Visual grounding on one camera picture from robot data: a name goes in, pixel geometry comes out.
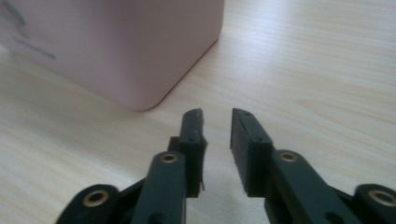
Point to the pink plastic storage box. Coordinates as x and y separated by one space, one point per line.
118 46

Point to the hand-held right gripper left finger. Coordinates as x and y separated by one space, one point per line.
193 146

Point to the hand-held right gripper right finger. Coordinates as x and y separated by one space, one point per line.
250 155

